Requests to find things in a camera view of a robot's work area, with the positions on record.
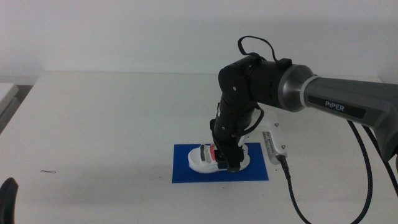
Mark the white shoe with striped straps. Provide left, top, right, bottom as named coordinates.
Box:
left=187, top=143, right=251, bottom=174

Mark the blue rectangular mat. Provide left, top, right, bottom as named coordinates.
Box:
left=172, top=142, right=269, bottom=184

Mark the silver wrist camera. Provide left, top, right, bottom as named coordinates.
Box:
left=261, top=131, right=282, bottom=166

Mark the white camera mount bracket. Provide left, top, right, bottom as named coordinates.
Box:
left=238, top=108, right=289, bottom=157

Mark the thin braided camera cable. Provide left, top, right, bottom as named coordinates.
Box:
left=277, top=154, right=313, bottom=224

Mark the black looped wrist cable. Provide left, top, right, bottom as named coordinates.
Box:
left=237, top=35, right=294, bottom=70

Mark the thick braided black cable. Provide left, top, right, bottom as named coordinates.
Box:
left=361, top=124, right=398, bottom=198
left=346, top=119, right=374, bottom=224

